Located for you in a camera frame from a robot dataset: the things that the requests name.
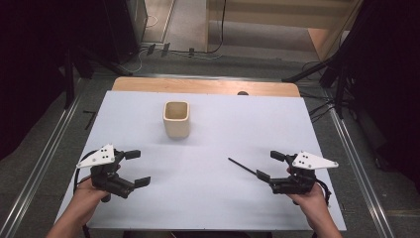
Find metal floor rail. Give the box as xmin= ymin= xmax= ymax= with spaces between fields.
xmin=0 ymin=94 xmax=82 ymax=238
xmin=329 ymin=108 xmax=396 ymax=238

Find white floor cable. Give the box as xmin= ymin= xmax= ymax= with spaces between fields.
xmin=127 ymin=49 xmax=148 ymax=74

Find wooden table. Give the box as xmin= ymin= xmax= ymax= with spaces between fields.
xmin=111 ymin=76 xmax=301 ymax=98

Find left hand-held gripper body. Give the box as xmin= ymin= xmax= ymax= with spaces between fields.
xmin=76 ymin=143 xmax=137 ymax=199

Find black cabinet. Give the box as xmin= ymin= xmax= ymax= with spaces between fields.
xmin=100 ymin=0 xmax=149 ymax=64

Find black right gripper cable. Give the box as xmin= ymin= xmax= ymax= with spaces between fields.
xmin=315 ymin=179 xmax=333 ymax=206

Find black metal stand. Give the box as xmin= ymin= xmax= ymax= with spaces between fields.
xmin=63 ymin=46 xmax=134 ymax=111
xmin=281 ymin=31 xmax=366 ymax=120

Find white table board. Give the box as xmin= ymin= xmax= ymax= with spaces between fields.
xmin=53 ymin=90 xmax=348 ymax=232

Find person's left hand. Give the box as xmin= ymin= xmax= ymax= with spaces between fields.
xmin=72 ymin=178 xmax=112 ymax=216

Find thin black stick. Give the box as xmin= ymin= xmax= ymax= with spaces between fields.
xmin=227 ymin=157 xmax=259 ymax=177

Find black hanging cable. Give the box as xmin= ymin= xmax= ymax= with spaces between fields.
xmin=207 ymin=0 xmax=229 ymax=55

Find person's right hand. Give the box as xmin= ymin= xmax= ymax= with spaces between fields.
xmin=286 ymin=183 xmax=327 ymax=218

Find light wooden furniture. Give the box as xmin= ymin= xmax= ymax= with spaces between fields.
xmin=205 ymin=0 xmax=365 ymax=61

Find beige square cup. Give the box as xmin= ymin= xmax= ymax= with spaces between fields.
xmin=162 ymin=100 xmax=192 ymax=140

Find person's dark clothing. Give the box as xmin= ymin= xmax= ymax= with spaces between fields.
xmin=122 ymin=230 xmax=274 ymax=238

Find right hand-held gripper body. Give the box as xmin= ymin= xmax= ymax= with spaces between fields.
xmin=269 ymin=151 xmax=340 ymax=195

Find black floor cables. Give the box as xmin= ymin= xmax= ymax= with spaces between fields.
xmin=298 ymin=59 xmax=335 ymax=124

